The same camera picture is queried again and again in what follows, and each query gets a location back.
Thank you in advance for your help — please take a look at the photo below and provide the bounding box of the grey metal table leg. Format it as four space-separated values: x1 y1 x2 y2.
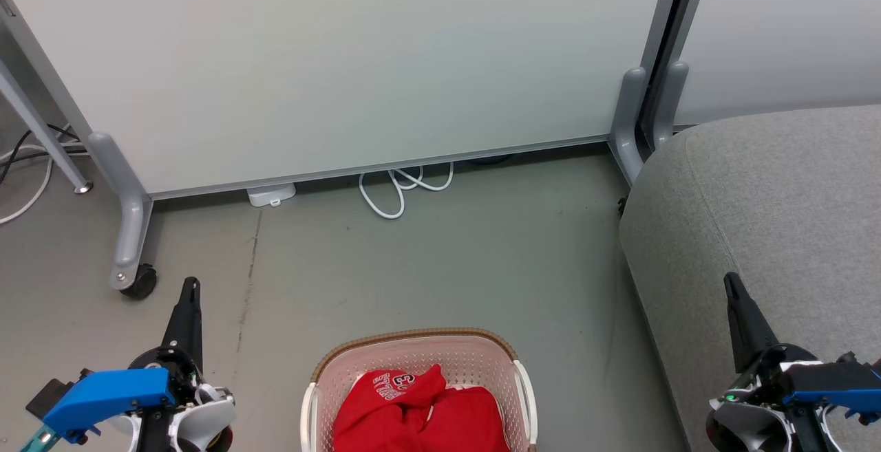
0 60 94 195

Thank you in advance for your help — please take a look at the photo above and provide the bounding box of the thin black cable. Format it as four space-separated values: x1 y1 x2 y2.
0 125 87 184

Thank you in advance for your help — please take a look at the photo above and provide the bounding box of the wide white partition panel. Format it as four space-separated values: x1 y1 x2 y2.
0 0 689 291

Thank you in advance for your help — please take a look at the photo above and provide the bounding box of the red shirt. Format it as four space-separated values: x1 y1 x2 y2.
332 364 511 452

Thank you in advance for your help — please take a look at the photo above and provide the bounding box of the teal cable connector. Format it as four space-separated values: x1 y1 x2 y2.
19 428 59 452

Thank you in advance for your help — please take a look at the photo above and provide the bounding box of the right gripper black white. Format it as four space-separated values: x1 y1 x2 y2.
705 272 849 452

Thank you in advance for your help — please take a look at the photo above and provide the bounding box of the long white cable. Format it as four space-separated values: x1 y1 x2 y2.
0 142 56 226

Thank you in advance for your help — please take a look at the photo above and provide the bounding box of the beige perforated laundry basket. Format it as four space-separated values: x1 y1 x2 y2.
301 328 539 452

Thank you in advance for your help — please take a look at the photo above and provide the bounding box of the small white adapter box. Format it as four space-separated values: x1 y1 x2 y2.
246 182 297 208

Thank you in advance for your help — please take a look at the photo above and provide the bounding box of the grey fabric sofa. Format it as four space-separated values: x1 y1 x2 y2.
618 105 881 452

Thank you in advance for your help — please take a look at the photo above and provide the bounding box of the narrow white partition panel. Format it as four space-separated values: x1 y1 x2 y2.
654 0 881 151

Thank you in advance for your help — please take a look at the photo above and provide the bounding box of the black caster wheel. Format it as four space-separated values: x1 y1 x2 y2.
120 264 158 300

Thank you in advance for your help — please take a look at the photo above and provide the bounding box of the looped white cable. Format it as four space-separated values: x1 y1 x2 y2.
358 162 455 220

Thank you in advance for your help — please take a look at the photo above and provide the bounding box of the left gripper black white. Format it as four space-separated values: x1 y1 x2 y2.
103 277 236 452

